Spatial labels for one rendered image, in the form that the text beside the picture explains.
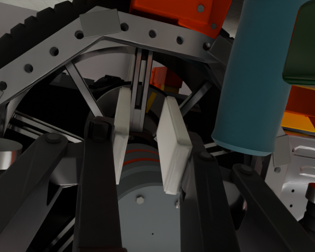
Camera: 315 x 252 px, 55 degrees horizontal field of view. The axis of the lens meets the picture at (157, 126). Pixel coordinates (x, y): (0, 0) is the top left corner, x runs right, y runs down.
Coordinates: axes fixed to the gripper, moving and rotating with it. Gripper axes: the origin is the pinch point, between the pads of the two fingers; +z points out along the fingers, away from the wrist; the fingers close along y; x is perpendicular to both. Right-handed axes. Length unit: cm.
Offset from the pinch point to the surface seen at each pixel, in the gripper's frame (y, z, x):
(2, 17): -183, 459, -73
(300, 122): 58, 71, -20
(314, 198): 20.4, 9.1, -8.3
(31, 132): -16.1, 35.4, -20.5
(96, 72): -40, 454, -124
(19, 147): -9.3, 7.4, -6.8
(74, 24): -9.9, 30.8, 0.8
